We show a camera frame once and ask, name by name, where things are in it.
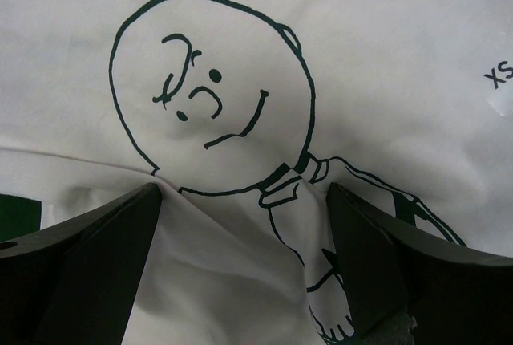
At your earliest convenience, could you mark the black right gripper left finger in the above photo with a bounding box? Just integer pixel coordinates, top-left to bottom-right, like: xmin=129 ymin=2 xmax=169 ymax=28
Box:
xmin=1 ymin=183 xmax=162 ymax=345

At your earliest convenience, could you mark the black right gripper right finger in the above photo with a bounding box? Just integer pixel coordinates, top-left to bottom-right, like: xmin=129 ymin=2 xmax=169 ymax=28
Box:
xmin=327 ymin=184 xmax=512 ymax=344

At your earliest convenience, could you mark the white green raglan t-shirt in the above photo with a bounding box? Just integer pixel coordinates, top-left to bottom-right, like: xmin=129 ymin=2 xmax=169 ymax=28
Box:
xmin=1 ymin=0 xmax=512 ymax=344

